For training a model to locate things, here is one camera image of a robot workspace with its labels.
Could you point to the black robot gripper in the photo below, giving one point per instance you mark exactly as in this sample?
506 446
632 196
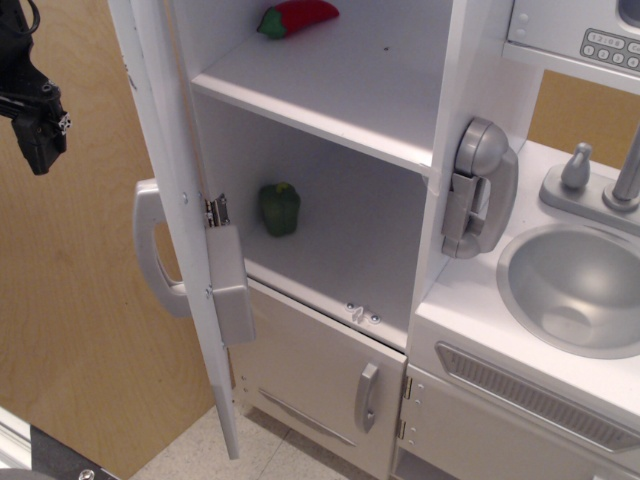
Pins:
25 89

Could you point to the white toy fridge door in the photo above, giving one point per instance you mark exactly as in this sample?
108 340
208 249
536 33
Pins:
148 44

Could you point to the white toy fridge cabinet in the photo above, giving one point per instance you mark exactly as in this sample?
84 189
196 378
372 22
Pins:
363 114

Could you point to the plywood board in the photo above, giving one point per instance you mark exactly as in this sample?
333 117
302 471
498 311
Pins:
88 355

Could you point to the green plush bell pepper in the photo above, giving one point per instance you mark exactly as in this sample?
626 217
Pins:
279 205

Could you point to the grey ice dispenser panel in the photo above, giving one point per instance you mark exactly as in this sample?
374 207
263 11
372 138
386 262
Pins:
229 285

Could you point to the red plush chili pepper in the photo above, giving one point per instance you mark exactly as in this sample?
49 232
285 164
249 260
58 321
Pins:
289 17

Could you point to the white freezer door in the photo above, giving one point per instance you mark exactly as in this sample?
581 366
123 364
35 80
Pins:
303 369

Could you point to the grey toy telephone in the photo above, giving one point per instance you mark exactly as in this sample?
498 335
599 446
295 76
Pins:
482 191

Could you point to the white toy counter unit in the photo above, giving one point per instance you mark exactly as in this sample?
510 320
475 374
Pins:
453 430

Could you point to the grey toy faucet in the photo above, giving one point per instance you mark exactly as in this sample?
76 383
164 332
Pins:
575 189

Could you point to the grey toy sink basin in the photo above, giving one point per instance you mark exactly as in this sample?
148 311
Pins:
575 288

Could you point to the white toy microwave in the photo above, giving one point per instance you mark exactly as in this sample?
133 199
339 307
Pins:
596 41

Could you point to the grey oven vent panel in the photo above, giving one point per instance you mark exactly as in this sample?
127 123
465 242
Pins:
552 408

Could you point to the grey fridge door handle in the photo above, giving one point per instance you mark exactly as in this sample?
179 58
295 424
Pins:
148 212

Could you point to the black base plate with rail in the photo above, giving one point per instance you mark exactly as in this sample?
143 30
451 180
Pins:
27 452

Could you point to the grey freezer door handle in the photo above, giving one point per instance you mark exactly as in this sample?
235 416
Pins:
364 415

